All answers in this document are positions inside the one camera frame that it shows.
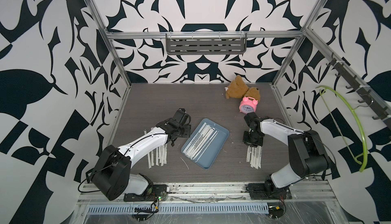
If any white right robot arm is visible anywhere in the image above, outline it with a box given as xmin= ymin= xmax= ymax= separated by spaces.
xmin=243 ymin=112 xmax=332 ymax=192

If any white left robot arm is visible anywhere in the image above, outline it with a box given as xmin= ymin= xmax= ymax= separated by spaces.
xmin=89 ymin=108 xmax=191 ymax=201

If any blue storage tray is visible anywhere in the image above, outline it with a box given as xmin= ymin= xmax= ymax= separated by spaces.
xmin=181 ymin=118 xmax=230 ymax=169

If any right pile wrapped straw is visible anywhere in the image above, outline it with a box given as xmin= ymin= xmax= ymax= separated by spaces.
xmin=246 ymin=146 xmax=262 ymax=169

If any pile wrapped straw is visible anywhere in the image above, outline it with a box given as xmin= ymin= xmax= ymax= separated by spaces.
xmin=144 ymin=129 xmax=169 ymax=169
xmin=246 ymin=146 xmax=262 ymax=169

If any left pile wrapped straw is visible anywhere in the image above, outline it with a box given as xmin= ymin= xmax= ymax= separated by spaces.
xmin=144 ymin=129 xmax=169 ymax=169

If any pink alarm clock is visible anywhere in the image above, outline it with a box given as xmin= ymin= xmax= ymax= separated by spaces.
xmin=239 ymin=97 xmax=258 ymax=114

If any brown teddy bear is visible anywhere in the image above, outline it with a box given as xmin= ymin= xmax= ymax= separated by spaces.
xmin=225 ymin=75 xmax=261 ymax=101

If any green clothes hanger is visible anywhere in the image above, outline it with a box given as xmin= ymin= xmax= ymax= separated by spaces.
xmin=316 ymin=85 xmax=369 ymax=173

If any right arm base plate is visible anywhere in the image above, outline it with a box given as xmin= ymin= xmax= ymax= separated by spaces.
xmin=245 ymin=181 xmax=292 ymax=200

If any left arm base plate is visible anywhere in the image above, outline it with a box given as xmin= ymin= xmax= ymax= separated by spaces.
xmin=123 ymin=184 xmax=168 ymax=202

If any white cable duct strip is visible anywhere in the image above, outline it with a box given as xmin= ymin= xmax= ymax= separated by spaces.
xmin=87 ymin=202 xmax=269 ymax=215

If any grey wall shelf rack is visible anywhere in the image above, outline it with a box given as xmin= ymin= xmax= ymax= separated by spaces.
xmin=166 ymin=31 xmax=247 ymax=55

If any black wall hook rail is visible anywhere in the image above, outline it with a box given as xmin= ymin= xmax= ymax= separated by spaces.
xmin=327 ymin=54 xmax=391 ymax=127

